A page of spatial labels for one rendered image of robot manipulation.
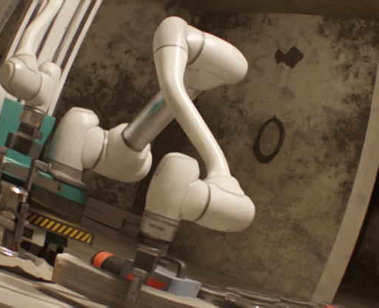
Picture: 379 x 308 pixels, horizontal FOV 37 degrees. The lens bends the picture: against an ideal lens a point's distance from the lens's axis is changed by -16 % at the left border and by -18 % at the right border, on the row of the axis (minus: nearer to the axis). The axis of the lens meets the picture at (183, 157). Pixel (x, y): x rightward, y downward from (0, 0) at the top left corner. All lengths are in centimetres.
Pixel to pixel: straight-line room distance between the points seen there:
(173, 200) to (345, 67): 462
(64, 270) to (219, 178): 48
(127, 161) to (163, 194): 79
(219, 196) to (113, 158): 78
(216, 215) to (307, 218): 418
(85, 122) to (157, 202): 81
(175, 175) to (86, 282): 37
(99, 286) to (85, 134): 86
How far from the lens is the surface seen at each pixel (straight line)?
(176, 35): 191
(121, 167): 236
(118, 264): 201
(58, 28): 248
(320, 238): 560
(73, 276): 160
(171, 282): 181
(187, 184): 157
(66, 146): 230
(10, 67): 175
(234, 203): 164
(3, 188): 179
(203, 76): 200
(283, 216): 600
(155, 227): 157
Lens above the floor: 51
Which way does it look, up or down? 4 degrees up
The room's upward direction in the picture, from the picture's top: 19 degrees clockwise
